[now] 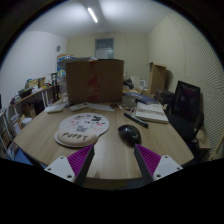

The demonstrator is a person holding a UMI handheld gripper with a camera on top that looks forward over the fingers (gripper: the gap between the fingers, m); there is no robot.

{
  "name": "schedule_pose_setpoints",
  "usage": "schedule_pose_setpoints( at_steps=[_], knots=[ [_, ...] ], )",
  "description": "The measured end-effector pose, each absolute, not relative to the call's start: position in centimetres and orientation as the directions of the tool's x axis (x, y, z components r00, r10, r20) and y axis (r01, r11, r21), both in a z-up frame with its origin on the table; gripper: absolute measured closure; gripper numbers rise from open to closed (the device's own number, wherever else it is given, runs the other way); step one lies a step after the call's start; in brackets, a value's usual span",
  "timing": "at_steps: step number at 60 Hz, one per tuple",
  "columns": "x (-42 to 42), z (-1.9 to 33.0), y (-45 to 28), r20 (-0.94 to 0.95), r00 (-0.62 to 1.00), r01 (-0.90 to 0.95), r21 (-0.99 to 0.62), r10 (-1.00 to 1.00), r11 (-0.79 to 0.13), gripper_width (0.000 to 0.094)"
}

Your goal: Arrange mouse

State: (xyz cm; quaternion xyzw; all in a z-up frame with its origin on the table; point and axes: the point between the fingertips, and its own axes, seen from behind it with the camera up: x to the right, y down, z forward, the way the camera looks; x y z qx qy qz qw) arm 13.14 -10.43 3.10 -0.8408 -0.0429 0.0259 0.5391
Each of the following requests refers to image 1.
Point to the white remote control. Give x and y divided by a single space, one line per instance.
79 106

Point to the cluttered wooden side desk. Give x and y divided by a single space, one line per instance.
30 96

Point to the tall open cardboard box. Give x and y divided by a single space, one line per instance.
156 78

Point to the black marker pen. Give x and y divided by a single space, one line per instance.
136 120

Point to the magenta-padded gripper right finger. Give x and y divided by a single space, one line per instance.
166 165

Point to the white paper sheet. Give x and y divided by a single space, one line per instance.
103 107

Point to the white rack with books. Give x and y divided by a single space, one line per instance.
5 133

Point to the black computer mouse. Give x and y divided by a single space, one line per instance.
129 134

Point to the blue book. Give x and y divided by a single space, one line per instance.
140 97

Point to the large red-taped cardboard box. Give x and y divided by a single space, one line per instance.
80 81

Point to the black office chair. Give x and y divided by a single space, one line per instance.
185 106

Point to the blue and white carton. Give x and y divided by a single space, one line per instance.
61 65

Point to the ceiling tube light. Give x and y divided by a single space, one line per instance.
92 15

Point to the grey door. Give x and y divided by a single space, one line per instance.
104 49

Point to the white book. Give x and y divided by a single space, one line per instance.
150 112

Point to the round wall clock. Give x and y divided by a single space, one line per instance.
58 48

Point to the flat white case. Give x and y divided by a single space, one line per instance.
55 108

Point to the round printed pink mouse pad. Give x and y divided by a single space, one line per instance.
81 129

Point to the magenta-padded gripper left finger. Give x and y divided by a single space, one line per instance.
60 166

